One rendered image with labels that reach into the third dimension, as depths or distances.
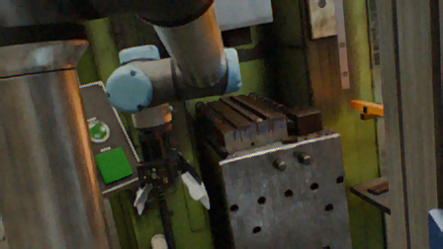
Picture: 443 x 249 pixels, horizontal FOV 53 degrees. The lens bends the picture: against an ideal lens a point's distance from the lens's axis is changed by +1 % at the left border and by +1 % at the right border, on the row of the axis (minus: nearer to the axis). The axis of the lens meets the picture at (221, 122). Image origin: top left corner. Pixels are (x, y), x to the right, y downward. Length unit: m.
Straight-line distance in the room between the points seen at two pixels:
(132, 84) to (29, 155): 0.36
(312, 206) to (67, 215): 1.09
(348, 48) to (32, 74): 1.31
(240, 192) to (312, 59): 0.52
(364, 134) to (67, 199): 1.38
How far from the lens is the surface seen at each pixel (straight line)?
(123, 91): 0.72
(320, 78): 1.54
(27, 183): 0.39
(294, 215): 1.39
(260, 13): 1.29
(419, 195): 0.17
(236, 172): 1.28
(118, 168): 1.11
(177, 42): 0.51
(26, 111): 0.38
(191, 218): 1.53
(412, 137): 0.16
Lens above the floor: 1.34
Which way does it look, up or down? 15 degrees down
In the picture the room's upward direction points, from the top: 10 degrees counter-clockwise
